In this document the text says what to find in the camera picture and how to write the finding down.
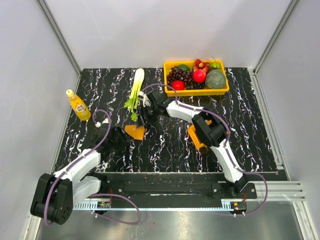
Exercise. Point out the green white celery stalk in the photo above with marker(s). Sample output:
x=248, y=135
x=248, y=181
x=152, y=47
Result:
x=132, y=103

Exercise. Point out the green lime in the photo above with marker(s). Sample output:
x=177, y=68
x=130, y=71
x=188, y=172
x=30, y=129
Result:
x=183, y=67

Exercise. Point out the yellow fruit tray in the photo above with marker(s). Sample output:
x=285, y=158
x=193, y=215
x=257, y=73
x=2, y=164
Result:
x=199, y=92

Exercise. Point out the green apple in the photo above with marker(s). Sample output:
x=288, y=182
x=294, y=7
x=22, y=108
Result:
x=214, y=66

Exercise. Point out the red apple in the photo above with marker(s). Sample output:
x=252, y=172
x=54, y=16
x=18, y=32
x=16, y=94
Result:
x=178, y=85

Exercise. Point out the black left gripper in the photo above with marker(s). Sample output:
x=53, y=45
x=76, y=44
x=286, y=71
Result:
x=123, y=136

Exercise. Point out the dark blueberry cluster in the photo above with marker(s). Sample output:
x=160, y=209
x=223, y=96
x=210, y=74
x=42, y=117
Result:
x=195, y=86

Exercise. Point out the red cherry cluster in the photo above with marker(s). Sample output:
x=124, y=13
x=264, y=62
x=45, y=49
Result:
x=202, y=65

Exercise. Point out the white cable duct strip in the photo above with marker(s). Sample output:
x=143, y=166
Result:
x=98, y=205

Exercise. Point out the aluminium rail frame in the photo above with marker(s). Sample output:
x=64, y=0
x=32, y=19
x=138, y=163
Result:
x=281, y=190

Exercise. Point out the orange leather card holder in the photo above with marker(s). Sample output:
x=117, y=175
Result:
x=135, y=132

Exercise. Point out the yellow juice bottle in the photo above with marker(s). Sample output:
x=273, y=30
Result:
x=79, y=107

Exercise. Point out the red pomegranate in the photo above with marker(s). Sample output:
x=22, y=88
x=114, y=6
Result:
x=199, y=76

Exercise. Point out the small yellow plastic bin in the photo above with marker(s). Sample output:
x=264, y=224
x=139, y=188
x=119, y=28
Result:
x=199, y=132

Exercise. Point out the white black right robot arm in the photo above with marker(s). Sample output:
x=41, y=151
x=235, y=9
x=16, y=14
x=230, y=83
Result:
x=233, y=174

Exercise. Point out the purple grape bunch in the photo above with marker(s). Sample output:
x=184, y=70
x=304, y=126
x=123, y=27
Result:
x=178, y=74

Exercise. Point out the green netted melon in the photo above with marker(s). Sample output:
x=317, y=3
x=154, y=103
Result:
x=215, y=79

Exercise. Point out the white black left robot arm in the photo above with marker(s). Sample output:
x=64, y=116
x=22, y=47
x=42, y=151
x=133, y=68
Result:
x=57, y=194

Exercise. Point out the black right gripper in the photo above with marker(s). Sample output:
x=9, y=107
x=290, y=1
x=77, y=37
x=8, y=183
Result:
x=142, y=112

